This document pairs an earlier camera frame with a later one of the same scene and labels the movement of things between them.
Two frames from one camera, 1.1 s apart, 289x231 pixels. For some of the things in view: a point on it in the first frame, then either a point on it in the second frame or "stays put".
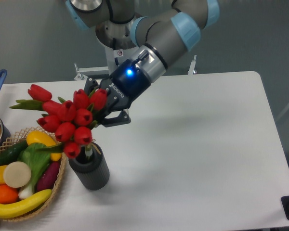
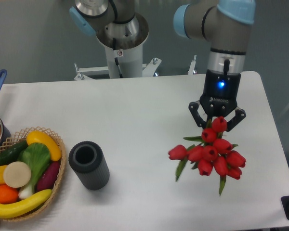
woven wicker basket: (22, 136) stays put
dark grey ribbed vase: (93, 173) stays put
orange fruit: (4, 194) stays put
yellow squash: (35, 136) stays put
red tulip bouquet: (70, 121) to (213, 154)
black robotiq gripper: (124, 87) to (219, 98)
